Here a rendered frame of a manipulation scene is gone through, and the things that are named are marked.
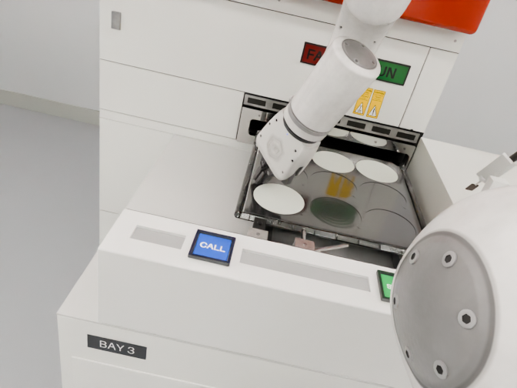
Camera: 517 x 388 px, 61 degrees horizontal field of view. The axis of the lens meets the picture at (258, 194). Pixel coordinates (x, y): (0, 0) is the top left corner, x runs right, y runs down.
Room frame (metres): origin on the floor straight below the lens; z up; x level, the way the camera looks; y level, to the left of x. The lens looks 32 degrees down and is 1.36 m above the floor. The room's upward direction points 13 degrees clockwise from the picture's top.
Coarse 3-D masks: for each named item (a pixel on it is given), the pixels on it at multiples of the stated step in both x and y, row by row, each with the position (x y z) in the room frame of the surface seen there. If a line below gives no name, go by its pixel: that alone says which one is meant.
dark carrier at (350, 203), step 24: (312, 168) 0.88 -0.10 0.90; (312, 192) 0.77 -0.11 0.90; (336, 192) 0.80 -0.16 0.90; (360, 192) 0.82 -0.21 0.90; (384, 192) 0.84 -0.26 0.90; (408, 192) 0.87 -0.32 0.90; (288, 216) 0.67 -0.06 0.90; (312, 216) 0.69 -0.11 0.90; (336, 216) 0.71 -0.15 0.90; (360, 216) 0.73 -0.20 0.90; (384, 216) 0.75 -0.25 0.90; (408, 216) 0.77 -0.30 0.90; (384, 240) 0.66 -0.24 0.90; (408, 240) 0.68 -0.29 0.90
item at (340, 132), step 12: (252, 108) 1.03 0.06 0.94; (240, 120) 1.03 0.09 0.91; (264, 120) 1.03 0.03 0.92; (240, 132) 1.03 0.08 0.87; (336, 132) 1.03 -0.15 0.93; (348, 132) 1.03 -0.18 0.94; (360, 132) 1.04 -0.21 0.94; (252, 144) 1.03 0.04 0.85; (372, 144) 1.03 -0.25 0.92; (384, 144) 1.03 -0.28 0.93; (396, 144) 1.03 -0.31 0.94; (408, 144) 1.04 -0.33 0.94; (408, 156) 1.04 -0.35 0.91
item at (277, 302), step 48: (144, 240) 0.45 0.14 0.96; (192, 240) 0.47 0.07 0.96; (240, 240) 0.49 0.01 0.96; (144, 288) 0.41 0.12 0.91; (192, 288) 0.42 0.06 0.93; (240, 288) 0.42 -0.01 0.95; (288, 288) 0.42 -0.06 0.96; (336, 288) 0.44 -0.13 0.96; (192, 336) 0.42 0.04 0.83; (240, 336) 0.42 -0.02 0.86; (288, 336) 0.42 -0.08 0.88; (336, 336) 0.42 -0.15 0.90; (384, 336) 0.42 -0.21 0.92; (384, 384) 0.42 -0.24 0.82
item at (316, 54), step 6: (306, 48) 1.04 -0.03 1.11; (312, 48) 1.04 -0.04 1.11; (318, 48) 1.04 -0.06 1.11; (324, 48) 1.04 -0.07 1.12; (306, 54) 1.04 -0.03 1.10; (312, 54) 1.04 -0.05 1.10; (318, 54) 1.04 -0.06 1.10; (306, 60) 1.04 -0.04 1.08; (312, 60) 1.04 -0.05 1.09; (318, 60) 1.04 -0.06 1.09
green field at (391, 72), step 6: (384, 66) 1.04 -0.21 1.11; (390, 66) 1.04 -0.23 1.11; (396, 66) 1.04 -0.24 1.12; (402, 66) 1.04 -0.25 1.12; (384, 72) 1.04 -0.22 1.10; (390, 72) 1.04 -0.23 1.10; (396, 72) 1.04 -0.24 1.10; (402, 72) 1.04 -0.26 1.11; (378, 78) 1.04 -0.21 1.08; (384, 78) 1.04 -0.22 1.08; (390, 78) 1.04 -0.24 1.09; (396, 78) 1.04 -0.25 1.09; (402, 78) 1.04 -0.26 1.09
